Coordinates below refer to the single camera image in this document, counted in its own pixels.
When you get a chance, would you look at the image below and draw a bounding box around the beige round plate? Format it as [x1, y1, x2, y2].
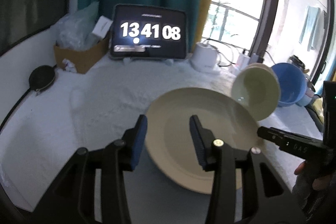
[145, 88, 264, 194]

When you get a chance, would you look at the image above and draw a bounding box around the large dark blue bowl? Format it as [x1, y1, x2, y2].
[271, 63, 307, 107]

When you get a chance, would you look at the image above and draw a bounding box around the pale green bowl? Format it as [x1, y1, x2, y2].
[231, 67, 281, 121]

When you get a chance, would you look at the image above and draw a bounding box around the pink strawberry ceramic bowl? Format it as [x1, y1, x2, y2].
[246, 63, 277, 78]

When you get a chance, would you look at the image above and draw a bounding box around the person's right hand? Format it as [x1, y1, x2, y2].
[294, 161, 335, 191]

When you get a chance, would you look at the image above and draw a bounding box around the light blue small bowl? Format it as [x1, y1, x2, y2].
[297, 90, 314, 106]

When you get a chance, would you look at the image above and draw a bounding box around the yellow tissue pack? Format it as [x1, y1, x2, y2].
[312, 97, 324, 124]

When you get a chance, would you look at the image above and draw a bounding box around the steel travel tumbler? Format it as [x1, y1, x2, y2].
[287, 55, 305, 71]

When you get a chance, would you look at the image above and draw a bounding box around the white textured tablecloth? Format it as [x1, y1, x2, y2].
[0, 54, 324, 224]

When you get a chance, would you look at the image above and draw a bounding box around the white desk lamp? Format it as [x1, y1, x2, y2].
[190, 39, 221, 74]

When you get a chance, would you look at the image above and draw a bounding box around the hanging blue towel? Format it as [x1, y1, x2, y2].
[299, 6, 321, 52]

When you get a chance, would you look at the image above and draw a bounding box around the round black puck device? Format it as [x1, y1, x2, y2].
[29, 65, 56, 93]

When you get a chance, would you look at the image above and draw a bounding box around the cardboard box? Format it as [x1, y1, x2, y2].
[54, 32, 110, 74]

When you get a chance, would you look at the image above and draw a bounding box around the tablet showing clock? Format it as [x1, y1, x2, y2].
[110, 4, 188, 60]

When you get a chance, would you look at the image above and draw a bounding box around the clear plastic bag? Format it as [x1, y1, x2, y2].
[51, 2, 100, 51]

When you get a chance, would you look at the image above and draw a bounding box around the small white box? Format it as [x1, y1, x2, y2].
[92, 16, 113, 39]

